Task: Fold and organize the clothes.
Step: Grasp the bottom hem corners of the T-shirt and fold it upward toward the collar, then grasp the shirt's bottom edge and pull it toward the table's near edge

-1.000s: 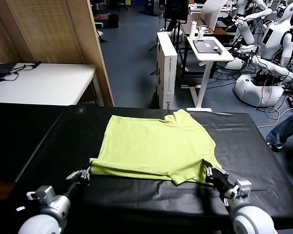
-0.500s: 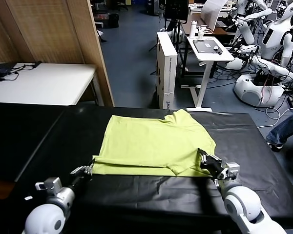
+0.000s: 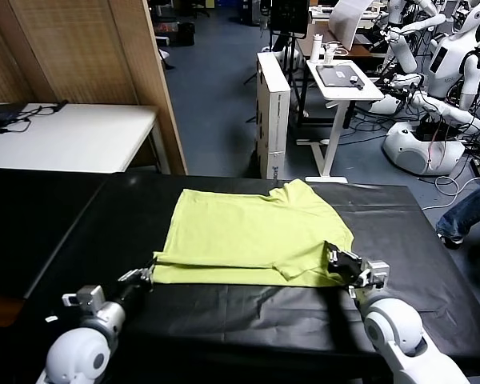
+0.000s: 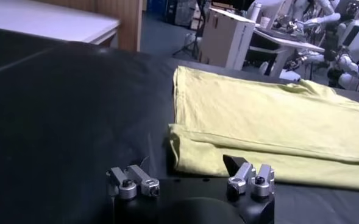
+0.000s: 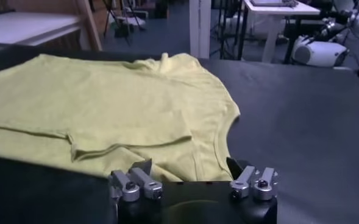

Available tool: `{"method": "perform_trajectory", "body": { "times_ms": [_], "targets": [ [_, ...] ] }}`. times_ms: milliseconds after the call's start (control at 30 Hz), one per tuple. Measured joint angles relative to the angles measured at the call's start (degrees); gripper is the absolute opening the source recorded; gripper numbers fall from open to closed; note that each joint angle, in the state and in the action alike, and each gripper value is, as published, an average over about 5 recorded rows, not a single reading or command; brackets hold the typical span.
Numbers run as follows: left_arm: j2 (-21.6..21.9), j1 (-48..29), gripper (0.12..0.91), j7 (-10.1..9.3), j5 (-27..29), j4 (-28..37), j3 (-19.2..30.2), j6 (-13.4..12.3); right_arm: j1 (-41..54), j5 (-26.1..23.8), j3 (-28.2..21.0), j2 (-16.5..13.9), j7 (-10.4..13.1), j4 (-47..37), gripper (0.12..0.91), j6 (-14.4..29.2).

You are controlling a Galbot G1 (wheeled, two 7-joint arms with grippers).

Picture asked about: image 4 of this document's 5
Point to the white cup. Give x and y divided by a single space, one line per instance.
265 22

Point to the tall white cardboard box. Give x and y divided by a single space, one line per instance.
225 39

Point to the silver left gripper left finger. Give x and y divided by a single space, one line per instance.
127 185

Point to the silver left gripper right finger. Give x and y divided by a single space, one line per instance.
243 179

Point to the smooth black table sheet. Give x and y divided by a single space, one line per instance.
11 48

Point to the white standing desk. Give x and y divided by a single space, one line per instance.
289 45

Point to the white humanoid robot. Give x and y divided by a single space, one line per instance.
319 12

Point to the white rectangular table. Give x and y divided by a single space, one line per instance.
45 21

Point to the yellow-green t-shirt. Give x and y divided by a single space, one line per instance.
258 121

